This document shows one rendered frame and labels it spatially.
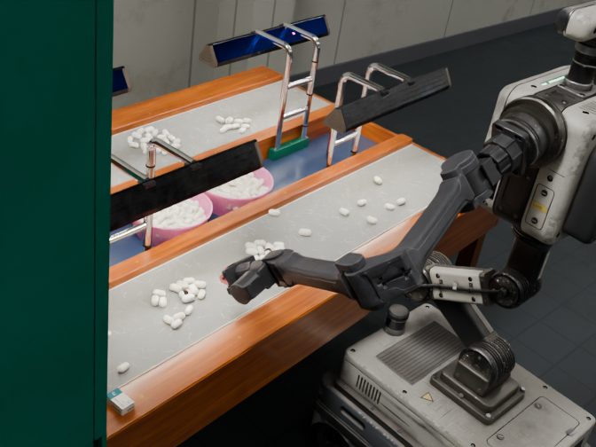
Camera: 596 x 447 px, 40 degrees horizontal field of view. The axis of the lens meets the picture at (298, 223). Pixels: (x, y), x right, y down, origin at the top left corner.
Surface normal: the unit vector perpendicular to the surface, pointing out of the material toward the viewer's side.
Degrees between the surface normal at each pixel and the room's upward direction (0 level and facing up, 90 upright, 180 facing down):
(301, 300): 0
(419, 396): 0
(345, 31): 90
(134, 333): 0
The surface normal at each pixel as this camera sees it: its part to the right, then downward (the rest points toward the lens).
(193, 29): 0.69, 0.47
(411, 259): 0.72, -0.22
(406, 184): 0.14, -0.83
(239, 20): -0.72, 0.29
